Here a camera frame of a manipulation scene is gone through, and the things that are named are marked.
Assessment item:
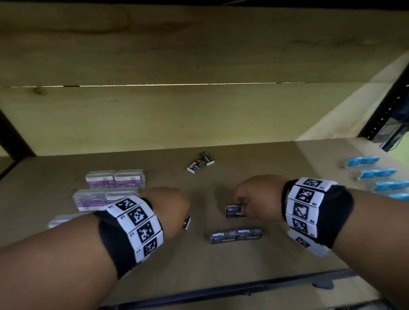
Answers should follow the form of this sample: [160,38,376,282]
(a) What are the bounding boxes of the person's right hand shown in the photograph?
[234,175,290,223]

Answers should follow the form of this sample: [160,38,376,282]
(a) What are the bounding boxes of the person's left hand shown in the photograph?
[141,187,192,241]

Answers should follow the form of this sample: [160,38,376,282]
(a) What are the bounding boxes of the person's left forearm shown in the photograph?
[0,213,128,310]

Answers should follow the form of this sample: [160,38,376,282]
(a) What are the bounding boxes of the person's right forearm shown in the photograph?
[332,188,409,310]

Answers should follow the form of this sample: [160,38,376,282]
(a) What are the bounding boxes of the black wristband with marker tiles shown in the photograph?
[281,177,354,258]
[94,195,164,280]

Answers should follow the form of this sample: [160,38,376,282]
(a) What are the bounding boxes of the clear paper clip box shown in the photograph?
[85,170,116,189]
[72,188,110,212]
[105,187,140,205]
[113,169,144,188]
[48,213,85,229]

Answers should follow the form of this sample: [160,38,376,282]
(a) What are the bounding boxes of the black perforated shelf upright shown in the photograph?
[358,62,409,142]

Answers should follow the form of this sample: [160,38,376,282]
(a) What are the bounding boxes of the black shelf front rail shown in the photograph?
[98,268,359,310]

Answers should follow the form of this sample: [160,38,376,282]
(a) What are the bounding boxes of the black clip on rail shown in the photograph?
[312,276,335,290]

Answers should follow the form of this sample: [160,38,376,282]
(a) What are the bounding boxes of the grey device on shelf post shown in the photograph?
[372,124,409,153]

